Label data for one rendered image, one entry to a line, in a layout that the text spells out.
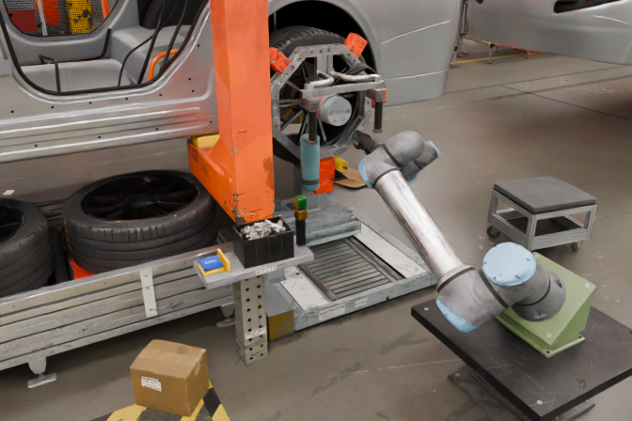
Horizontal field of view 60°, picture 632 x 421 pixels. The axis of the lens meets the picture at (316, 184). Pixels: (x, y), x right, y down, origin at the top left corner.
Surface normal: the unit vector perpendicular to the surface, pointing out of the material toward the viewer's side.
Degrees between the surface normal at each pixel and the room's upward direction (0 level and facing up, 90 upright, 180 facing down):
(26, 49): 89
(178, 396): 90
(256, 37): 90
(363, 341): 0
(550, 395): 0
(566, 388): 0
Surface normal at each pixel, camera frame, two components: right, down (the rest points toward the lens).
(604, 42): -0.37, 0.59
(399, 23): 0.47, 0.35
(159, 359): 0.00, -0.92
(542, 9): -0.82, 0.18
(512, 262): -0.55, -0.57
